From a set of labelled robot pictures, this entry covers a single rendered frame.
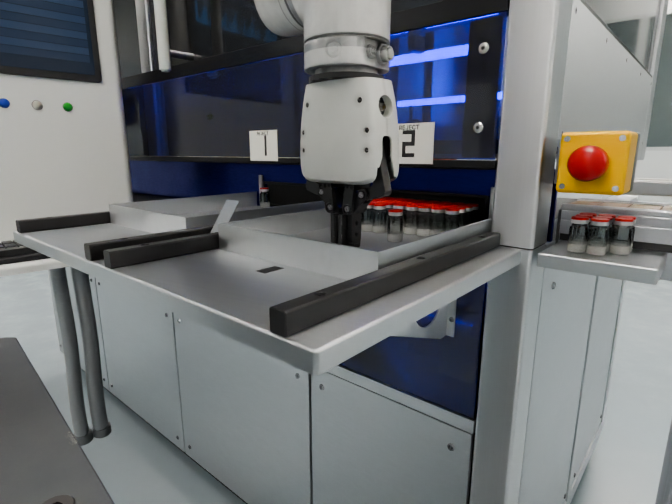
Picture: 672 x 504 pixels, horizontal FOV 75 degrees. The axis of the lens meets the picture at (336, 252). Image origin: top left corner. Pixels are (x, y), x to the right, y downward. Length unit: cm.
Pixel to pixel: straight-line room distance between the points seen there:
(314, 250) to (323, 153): 10
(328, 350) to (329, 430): 67
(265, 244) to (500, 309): 34
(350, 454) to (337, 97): 72
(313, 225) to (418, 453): 43
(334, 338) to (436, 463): 55
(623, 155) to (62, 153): 111
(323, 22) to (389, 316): 27
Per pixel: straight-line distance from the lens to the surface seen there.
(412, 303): 39
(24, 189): 122
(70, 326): 141
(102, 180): 125
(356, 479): 98
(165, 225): 72
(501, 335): 68
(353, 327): 33
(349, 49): 43
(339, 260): 45
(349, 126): 43
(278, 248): 51
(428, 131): 68
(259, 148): 93
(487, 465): 78
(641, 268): 61
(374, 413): 87
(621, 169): 59
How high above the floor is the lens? 101
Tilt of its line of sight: 13 degrees down
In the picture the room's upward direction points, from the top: straight up
